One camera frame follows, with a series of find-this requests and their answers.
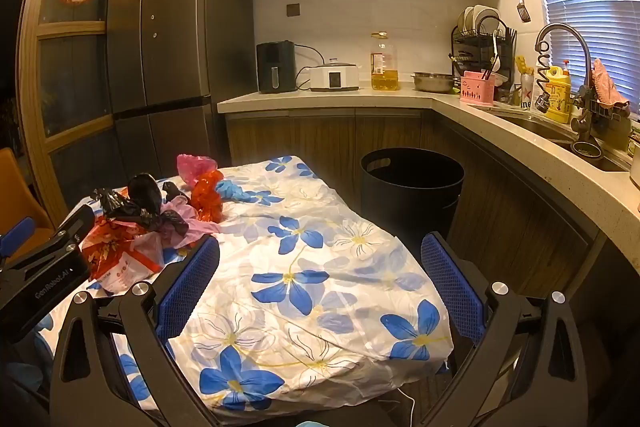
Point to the window blinds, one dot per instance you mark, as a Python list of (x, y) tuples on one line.
[(585, 7)]

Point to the cooking oil bottle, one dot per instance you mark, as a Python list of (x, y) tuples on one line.
[(385, 72)]

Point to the orange chair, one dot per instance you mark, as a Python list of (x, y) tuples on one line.
[(25, 187)]

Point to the black round trash bin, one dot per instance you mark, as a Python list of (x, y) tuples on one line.
[(410, 197)]

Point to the black dish rack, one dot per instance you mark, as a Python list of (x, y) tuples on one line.
[(462, 57)]

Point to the sink caddy rack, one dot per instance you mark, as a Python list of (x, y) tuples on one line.
[(612, 111)]

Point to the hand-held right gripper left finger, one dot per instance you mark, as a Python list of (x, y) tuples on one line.
[(187, 287)]

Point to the white container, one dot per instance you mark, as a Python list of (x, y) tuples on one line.
[(635, 167)]

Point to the silver drink can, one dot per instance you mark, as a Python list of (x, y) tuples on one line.
[(526, 94)]

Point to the pink utensil holder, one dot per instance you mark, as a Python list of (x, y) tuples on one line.
[(476, 89)]

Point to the light purple plastic bag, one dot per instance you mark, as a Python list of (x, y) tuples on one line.
[(187, 227)]

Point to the steel bowl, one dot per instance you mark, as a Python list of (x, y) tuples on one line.
[(433, 83)]

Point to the pink cloth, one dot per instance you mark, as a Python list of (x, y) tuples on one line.
[(605, 84)]

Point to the yellow dish soap bottle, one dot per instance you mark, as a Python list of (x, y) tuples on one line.
[(559, 97)]

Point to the black plastic bag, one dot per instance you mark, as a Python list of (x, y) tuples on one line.
[(142, 197)]

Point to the white plate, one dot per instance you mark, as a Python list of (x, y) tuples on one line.
[(486, 17), (466, 19)]

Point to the wooden door with glass panels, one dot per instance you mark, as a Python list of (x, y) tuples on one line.
[(65, 107)]

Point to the black air fryer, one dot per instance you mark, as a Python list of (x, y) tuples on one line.
[(275, 67)]

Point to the steel sink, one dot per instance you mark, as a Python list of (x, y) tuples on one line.
[(540, 127)]

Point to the steel sink strainer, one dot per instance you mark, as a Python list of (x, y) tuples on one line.
[(586, 150)]

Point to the floral white blue blanket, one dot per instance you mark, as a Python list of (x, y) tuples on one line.
[(310, 287)]

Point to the steel kitchen faucet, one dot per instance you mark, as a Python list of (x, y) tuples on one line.
[(580, 57)]

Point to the white plastic bottle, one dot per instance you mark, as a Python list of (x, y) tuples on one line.
[(539, 74)]

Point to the white electric cooker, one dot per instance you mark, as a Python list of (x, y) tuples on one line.
[(334, 77)]

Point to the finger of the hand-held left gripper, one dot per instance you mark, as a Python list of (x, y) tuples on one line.
[(62, 239), (17, 234)]

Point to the white ladle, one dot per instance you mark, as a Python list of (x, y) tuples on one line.
[(495, 57)]

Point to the kitchen counter with wooden cabinets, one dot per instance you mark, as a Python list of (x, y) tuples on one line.
[(310, 137)]

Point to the red white printed plastic bag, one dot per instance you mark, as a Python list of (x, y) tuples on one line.
[(125, 264)]

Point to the pink plastic bag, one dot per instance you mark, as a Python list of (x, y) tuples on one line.
[(197, 167)]

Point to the dark wall socket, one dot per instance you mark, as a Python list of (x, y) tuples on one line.
[(293, 9)]

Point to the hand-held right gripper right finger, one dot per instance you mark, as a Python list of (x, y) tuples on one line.
[(452, 287)]

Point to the dark grey refrigerator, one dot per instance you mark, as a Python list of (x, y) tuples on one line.
[(175, 47)]

